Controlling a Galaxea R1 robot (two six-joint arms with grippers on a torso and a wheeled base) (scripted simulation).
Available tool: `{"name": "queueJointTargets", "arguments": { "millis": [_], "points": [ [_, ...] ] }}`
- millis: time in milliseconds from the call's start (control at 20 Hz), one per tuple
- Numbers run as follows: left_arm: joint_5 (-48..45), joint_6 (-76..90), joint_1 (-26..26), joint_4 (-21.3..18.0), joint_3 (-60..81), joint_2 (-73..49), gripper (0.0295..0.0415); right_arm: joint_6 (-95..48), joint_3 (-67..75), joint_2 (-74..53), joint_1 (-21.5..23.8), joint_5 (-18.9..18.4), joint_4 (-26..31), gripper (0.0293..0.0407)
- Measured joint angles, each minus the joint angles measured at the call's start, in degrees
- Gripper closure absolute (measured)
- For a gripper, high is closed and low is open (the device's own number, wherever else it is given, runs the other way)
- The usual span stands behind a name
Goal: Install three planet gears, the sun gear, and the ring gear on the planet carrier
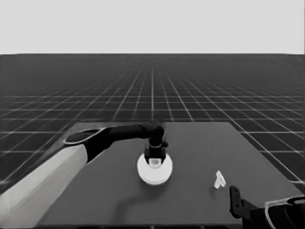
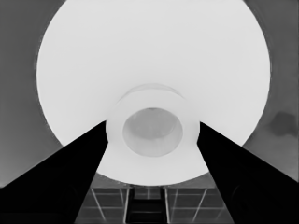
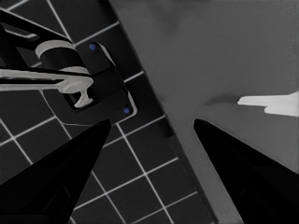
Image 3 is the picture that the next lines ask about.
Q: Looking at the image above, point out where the small white T-shaped piece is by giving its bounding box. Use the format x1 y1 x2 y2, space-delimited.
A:
236 90 299 118

